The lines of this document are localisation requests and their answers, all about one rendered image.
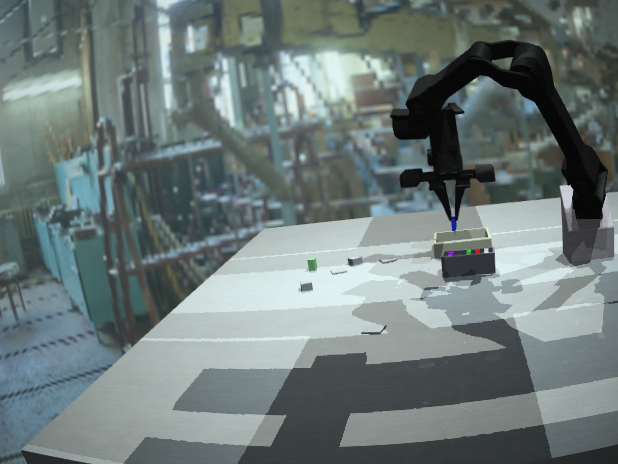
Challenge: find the cream shallow tray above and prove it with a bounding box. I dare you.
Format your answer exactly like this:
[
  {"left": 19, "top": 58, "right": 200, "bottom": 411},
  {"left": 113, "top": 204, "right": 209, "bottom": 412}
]
[{"left": 434, "top": 227, "right": 492, "bottom": 258}]

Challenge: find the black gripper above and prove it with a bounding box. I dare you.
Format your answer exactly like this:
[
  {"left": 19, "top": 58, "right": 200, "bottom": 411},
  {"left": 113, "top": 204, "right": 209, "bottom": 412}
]
[{"left": 400, "top": 138, "right": 495, "bottom": 222}]

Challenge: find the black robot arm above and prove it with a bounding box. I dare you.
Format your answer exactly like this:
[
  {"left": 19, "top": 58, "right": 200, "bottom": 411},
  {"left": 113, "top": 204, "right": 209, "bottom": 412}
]
[{"left": 390, "top": 40, "right": 608, "bottom": 219}]

